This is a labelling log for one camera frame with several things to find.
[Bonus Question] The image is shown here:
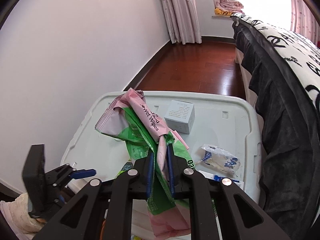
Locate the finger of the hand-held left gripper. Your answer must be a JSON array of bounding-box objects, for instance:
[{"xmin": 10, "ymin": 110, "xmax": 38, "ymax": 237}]
[
  {"xmin": 47, "ymin": 186, "xmax": 68, "ymax": 207},
  {"xmin": 46, "ymin": 163, "xmax": 97, "ymax": 187}
]

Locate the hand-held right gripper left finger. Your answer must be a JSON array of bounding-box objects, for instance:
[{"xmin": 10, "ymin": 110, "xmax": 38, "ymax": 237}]
[{"xmin": 32, "ymin": 152, "xmax": 154, "ymax": 240}]

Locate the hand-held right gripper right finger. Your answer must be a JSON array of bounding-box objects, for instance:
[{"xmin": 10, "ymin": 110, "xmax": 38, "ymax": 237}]
[{"xmin": 166, "ymin": 144, "xmax": 291, "ymax": 240}]

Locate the blue and white box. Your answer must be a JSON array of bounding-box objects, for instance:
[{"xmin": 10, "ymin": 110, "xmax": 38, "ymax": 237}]
[{"xmin": 200, "ymin": 170, "xmax": 245, "ymax": 188}]

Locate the clear wrapper with blue print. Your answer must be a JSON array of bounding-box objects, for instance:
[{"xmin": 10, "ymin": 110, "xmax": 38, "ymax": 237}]
[{"xmin": 194, "ymin": 144, "xmax": 242, "ymax": 174}]

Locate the pink wet wipes packet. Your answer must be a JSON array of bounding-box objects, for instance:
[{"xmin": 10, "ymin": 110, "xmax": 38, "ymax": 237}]
[{"xmin": 95, "ymin": 87, "xmax": 192, "ymax": 238}]

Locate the small light blue carton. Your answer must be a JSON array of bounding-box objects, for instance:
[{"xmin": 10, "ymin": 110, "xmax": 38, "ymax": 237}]
[{"xmin": 164, "ymin": 100, "xmax": 195, "ymax": 134}]

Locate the cream lace cloth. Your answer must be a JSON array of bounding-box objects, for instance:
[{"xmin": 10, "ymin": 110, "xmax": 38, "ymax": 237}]
[{"xmin": 0, "ymin": 192, "xmax": 44, "ymax": 233}]

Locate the pink dotted curtain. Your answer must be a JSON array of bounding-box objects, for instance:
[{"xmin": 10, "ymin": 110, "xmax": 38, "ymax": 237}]
[
  {"xmin": 155, "ymin": 0, "xmax": 203, "ymax": 44},
  {"xmin": 287, "ymin": 0, "xmax": 318, "ymax": 43}
]

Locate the orange striped cloth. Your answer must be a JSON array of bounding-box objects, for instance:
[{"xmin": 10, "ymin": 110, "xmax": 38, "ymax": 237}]
[{"xmin": 214, "ymin": 8, "xmax": 234, "ymax": 17}]

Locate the folded pink quilt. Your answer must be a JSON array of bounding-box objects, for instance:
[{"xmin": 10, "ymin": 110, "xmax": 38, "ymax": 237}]
[{"xmin": 215, "ymin": 0, "xmax": 244, "ymax": 12}]

